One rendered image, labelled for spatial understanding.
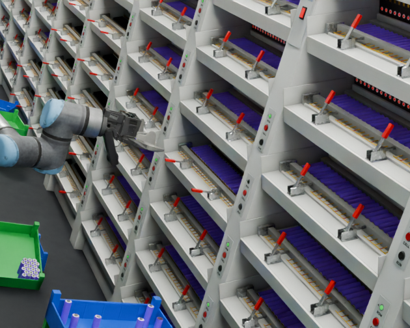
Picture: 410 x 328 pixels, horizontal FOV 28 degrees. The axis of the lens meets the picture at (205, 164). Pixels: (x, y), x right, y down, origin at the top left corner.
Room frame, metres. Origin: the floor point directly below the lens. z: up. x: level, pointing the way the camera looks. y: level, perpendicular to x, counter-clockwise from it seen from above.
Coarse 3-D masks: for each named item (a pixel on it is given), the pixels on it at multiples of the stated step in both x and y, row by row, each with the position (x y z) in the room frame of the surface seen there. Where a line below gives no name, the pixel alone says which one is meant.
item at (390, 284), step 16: (400, 224) 1.62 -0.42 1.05; (400, 240) 1.61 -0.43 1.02; (384, 272) 1.62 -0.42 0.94; (400, 272) 1.58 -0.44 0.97; (384, 288) 1.60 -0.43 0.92; (400, 288) 1.56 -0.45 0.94; (368, 304) 1.63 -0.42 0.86; (400, 304) 1.54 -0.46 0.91; (368, 320) 1.61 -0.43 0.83; (400, 320) 1.55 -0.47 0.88
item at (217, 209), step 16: (176, 144) 2.82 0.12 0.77; (192, 144) 2.82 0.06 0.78; (208, 144) 2.87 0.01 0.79; (176, 160) 2.73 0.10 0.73; (176, 176) 2.69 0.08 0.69; (192, 176) 2.59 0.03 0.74; (192, 192) 2.54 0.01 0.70; (208, 208) 2.41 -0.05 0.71; (224, 208) 2.36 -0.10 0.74; (224, 224) 2.28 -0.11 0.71
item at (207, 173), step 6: (186, 150) 2.76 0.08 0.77; (192, 156) 2.70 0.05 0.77; (198, 162) 2.65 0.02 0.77; (198, 168) 2.63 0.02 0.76; (204, 168) 2.60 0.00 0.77; (198, 174) 2.59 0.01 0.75; (204, 174) 2.58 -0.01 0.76; (210, 174) 2.55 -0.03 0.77; (204, 180) 2.54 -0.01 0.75; (210, 180) 2.54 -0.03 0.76; (216, 180) 2.50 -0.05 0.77; (216, 186) 2.49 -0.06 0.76; (222, 186) 2.46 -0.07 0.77; (222, 192) 2.44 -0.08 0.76; (228, 192) 2.42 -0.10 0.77; (228, 198) 2.39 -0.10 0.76; (234, 198) 2.37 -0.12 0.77
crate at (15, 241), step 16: (0, 224) 3.11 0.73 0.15; (16, 224) 3.14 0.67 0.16; (0, 240) 3.08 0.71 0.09; (16, 240) 3.12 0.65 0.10; (32, 240) 3.16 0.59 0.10; (0, 256) 3.00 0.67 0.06; (16, 256) 3.04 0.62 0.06; (32, 256) 3.08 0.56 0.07; (0, 272) 2.93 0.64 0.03; (16, 272) 2.97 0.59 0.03; (32, 288) 2.93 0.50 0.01
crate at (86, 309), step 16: (48, 304) 1.86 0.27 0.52; (80, 304) 1.90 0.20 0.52; (96, 304) 1.92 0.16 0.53; (112, 304) 1.94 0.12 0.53; (128, 304) 1.96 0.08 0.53; (144, 304) 1.99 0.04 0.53; (160, 304) 1.99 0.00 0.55; (48, 320) 1.84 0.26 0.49; (80, 320) 1.89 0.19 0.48; (112, 320) 1.95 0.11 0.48; (128, 320) 1.97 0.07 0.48
